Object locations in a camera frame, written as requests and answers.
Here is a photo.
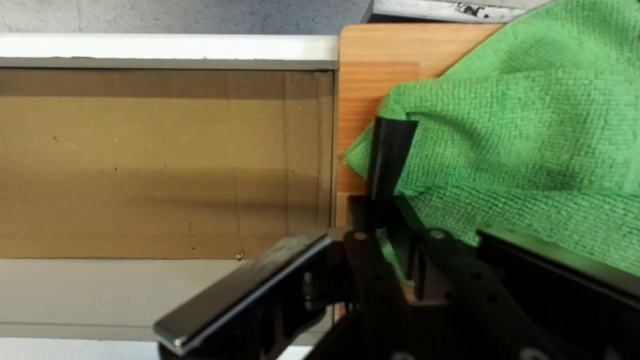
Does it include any green microfibre cloth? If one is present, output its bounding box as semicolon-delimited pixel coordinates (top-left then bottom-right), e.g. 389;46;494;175
342;0;640;279

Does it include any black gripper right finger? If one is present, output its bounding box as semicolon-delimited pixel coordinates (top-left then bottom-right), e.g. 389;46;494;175
389;118;640;360

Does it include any white sink basin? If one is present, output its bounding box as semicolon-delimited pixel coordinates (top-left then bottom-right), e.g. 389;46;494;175
0;32;341;360

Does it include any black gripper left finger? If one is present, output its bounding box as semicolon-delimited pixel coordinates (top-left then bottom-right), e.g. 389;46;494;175
152;116;405;360

